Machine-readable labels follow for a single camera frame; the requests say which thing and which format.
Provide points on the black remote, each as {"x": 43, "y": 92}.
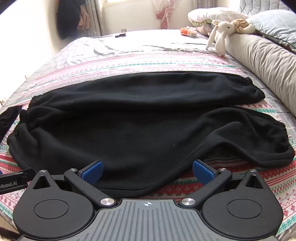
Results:
{"x": 120, "y": 35}

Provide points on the light blue checked pillow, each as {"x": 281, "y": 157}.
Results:
{"x": 275, "y": 25}

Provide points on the black pants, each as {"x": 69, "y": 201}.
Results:
{"x": 138, "y": 120}

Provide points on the grey curtain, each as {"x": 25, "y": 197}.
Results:
{"x": 95, "y": 16}
{"x": 209, "y": 4}

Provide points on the black knit cloth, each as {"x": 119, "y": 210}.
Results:
{"x": 8, "y": 118}

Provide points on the pink patterned cloth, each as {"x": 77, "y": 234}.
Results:
{"x": 164, "y": 14}

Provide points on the white plush rabbit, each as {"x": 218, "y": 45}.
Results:
{"x": 222, "y": 32}

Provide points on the grey quilted cushion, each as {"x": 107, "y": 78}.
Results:
{"x": 256, "y": 7}

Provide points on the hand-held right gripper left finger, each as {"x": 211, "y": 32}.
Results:
{"x": 92, "y": 173}

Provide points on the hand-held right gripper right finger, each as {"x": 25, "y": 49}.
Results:
{"x": 203, "y": 172}

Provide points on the brown plush toy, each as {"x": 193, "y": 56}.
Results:
{"x": 242, "y": 25}

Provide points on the patterned pink green blanket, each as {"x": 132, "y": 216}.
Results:
{"x": 143, "y": 62}

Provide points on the dark hanging clothes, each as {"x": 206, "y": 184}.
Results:
{"x": 69, "y": 18}

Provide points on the rolled white floral quilt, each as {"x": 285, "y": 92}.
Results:
{"x": 215, "y": 15}

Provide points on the beige long bolster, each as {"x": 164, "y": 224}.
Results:
{"x": 266, "y": 60}

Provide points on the pale pink cushion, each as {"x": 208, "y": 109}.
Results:
{"x": 203, "y": 29}

